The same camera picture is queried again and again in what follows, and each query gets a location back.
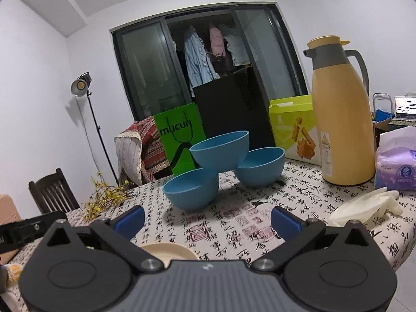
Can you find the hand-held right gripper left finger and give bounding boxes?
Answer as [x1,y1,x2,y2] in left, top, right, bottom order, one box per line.
[43,205,165,272]

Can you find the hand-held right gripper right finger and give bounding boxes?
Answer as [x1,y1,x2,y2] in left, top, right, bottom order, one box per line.
[251,206,374,272]

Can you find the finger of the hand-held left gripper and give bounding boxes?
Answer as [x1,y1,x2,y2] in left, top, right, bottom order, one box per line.
[18,211,69,245]

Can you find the cream round plate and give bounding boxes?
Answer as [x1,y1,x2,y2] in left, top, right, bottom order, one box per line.
[141,243,199,269]

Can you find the blue bowl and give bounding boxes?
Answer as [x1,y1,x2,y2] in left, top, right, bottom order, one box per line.
[162,168,219,211]
[232,147,286,187]
[189,131,250,173]

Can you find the pink ribbed suitcase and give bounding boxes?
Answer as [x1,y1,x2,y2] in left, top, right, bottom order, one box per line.
[0,194,23,265]

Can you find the yellow flower branches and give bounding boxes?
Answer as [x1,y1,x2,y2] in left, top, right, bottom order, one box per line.
[81,171,140,222]

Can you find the dark wooden chair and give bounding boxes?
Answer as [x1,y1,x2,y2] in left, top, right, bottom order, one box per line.
[29,168,80,215]

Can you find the red patterned quilted blanket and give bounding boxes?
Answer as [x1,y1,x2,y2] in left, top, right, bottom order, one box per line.
[114,116,171,186]

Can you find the white rubber glove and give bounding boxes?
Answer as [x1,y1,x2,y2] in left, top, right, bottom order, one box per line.
[328,187,404,227]

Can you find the yellow-green snack box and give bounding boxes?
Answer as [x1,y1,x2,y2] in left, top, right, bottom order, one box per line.
[268,95,322,166]

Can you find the green paper bag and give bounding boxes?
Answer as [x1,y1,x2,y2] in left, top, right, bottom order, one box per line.
[153,102,207,176]

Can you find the yellow thermos jug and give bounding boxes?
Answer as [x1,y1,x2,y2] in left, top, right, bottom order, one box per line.
[303,36,378,186]

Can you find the black paper bag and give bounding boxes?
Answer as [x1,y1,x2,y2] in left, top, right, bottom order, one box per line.
[193,52,276,157]

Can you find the purple tissue pack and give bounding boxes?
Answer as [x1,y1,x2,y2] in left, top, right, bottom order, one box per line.
[374,127,416,192]

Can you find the studio light on stand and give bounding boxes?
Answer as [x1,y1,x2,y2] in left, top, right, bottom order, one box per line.
[71,72,119,186]

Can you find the dark framed sliding glass door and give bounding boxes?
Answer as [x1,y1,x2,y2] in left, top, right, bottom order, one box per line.
[109,2,309,122]

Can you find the open laptop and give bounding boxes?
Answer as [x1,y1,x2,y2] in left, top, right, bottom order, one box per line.
[388,96,416,127]

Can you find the hanging light blue shirt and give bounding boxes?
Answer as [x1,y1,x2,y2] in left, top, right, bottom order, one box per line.
[184,26,212,88]

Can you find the hanging white garment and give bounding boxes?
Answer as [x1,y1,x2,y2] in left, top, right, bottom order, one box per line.
[223,23,251,66]

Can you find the hanging pink garment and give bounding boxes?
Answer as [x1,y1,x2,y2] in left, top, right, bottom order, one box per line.
[208,26,225,56]

